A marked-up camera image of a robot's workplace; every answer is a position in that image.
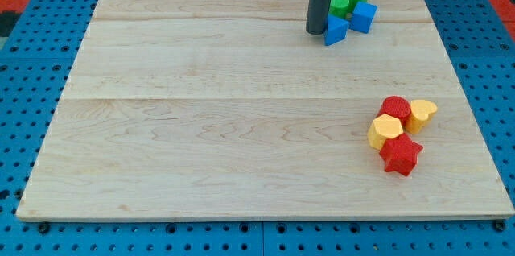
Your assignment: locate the blue triangle block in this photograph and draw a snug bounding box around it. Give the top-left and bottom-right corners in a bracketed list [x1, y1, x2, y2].
[324, 14, 349, 46]

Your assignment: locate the light wooden board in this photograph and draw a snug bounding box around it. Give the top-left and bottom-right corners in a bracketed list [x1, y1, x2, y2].
[16, 0, 514, 222]

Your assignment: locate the yellow hexagon block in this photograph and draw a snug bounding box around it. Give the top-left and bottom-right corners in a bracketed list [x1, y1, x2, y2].
[367, 114, 403, 150]

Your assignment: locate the green cylinder block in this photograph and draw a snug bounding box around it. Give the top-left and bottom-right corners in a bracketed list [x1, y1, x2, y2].
[329, 0, 350, 19]

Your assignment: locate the red cylinder block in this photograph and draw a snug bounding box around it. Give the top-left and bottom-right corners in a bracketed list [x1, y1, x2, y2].
[377, 96, 411, 126]

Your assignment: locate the blue cube block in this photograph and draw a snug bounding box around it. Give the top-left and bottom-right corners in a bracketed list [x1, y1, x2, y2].
[349, 2, 377, 33]

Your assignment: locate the red star block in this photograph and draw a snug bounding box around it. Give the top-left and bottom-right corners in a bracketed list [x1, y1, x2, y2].
[379, 133, 423, 176]

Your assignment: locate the yellow heart block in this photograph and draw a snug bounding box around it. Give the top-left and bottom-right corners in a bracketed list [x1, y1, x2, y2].
[405, 99, 438, 134]

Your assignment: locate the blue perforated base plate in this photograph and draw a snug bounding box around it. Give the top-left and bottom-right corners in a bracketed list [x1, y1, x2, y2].
[1, 0, 514, 255]

